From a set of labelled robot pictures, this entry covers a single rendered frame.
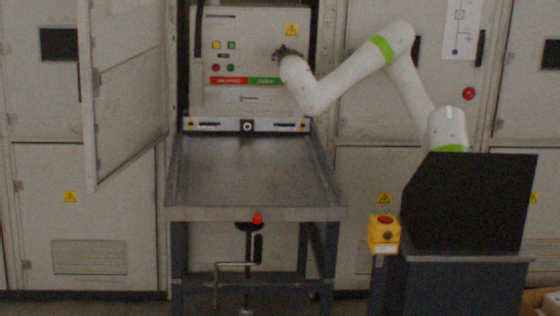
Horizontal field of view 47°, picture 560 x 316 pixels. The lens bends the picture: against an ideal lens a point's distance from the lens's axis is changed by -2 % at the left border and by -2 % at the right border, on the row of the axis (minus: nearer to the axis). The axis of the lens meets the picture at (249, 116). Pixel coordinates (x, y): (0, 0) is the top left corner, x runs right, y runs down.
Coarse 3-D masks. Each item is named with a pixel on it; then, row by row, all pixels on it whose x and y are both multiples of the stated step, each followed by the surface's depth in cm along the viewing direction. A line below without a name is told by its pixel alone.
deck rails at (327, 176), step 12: (180, 132) 260; (312, 132) 275; (180, 144) 258; (312, 144) 269; (180, 156) 253; (312, 156) 257; (324, 156) 246; (180, 168) 242; (324, 168) 245; (180, 180) 232; (324, 180) 236; (336, 180) 222; (180, 192) 223; (336, 192) 222; (180, 204) 215; (336, 204) 218
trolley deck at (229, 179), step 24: (192, 144) 266; (216, 144) 267; (240, 144) 268; (264, 144) 269; (288, 144) 270; (192, 168) 244; (216, 168) 244; (240, 168) 245; (264, 168) 246; (288, 168) 246; (312, 168) 247; (168, 192) 224; (192, 192) 224; (216, 192) 225; (240, 192) 226; (264, 192) 226; (288, 192) 227; (312, 192) 227; (168, 216) 215; (192, 216) 215; (216, 216) 216; (240, 216) 216; (264, 216) 217; (288, 216) 217; (312, 216) 218; (336, 216) 218
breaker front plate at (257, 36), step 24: (192, 24) 262; (240, 24) 263; (264, 24) 264; (192, 48) 266; (240, 48) 267; (264, 48) 267; (288, 48) 268; (216, 72) 270; (240, 72) 270; (264, 72) 271; (216, 96) 273; (264, 96) 274; (288, 96) 275
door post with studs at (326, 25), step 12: (324, 0) 263; (336, 0) 263; (324, 12) 264; (324, 24) 266; (324, 36) 267; (324, 48) 269; (324, 60) 271; (324, 72) 272; (324, 120) 280; (324, 132) 281; (324, 144) 283; (312, 264) 303; (312, 276) 306
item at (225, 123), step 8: (184, 120) 275; (200, 120) 275; (208, 120) 275; (216, 120) 275; (224, 120) 276; (232, 120) 276; (256, 120) 276; (264, 120) 277; (272, 120) 277; (280, 120) 277; (288, 120) 277; (184, 128) 276; (200, 128) 276; (208, 128) 276; (216, 128) 277; (224, 128) 277; (232, 128) 277; (256, 128) 278; (264, 128) 278; (272, 128) 278
